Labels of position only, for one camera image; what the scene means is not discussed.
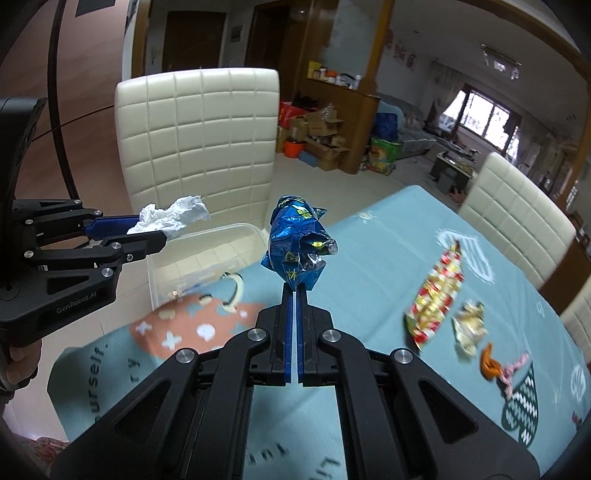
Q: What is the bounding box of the person's left hand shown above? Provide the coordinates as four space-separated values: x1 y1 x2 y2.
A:
7 342 41 387

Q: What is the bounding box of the dark coffee table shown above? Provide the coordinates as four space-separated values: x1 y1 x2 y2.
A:
429 150 478 185

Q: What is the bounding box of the white tissue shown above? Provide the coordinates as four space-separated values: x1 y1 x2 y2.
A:
127 195 212 241

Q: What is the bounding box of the ceiling lamp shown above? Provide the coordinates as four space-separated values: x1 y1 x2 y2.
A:
480 44 522 79

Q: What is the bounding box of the red and yellow snack packet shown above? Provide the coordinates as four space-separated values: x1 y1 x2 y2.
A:
404 240 465 354

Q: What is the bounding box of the colourful printed bag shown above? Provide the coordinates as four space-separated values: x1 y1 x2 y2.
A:
367 136 402 176

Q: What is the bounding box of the orange peel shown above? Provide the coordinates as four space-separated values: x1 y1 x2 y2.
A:
480 342 504 381

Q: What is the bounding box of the wooden divider cabinet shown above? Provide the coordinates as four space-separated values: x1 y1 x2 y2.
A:
300 76 379 175

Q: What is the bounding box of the barred window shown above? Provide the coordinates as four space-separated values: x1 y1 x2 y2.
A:
443 83 522 153

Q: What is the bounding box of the grey waste bin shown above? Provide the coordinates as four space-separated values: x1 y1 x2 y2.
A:
436 168 460 195

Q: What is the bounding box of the open cardboard box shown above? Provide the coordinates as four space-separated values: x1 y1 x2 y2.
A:
305 111 345 139
305 134 352 171

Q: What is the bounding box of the pink wrapper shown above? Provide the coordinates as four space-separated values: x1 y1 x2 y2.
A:
499 352 531 398

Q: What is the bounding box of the blue foil snack wrapper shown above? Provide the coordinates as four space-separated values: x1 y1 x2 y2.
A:
261 195 339 291

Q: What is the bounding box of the grey sofa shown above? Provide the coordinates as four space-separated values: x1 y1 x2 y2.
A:
376 102 437 160

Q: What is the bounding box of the light blue printed tablecloth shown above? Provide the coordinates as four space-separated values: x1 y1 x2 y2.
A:
46 185 591 480

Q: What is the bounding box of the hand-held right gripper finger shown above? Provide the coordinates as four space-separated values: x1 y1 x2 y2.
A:
50 281 295 480
295 284 541 480

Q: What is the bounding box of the reddish wooden wardrobe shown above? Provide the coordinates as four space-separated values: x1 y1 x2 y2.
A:
0 0 134 204

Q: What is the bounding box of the red bag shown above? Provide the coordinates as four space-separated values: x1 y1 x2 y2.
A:
279 102 305 127

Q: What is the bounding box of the blue bag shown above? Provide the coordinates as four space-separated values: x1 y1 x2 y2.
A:
374 111 400 144

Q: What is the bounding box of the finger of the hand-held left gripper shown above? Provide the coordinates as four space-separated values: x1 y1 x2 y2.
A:
23 229 168 297
11 198 144 241

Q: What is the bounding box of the clear plastic bin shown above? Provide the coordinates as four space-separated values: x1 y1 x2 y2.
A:
147 223 270 312

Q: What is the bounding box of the crumpled gold wrapper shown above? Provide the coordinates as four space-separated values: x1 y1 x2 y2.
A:
451 300 489 358

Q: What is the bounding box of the cream quilted chair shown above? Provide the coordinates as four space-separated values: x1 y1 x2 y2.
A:
115 68 281 243
457 152 578 291
560 284 591 365

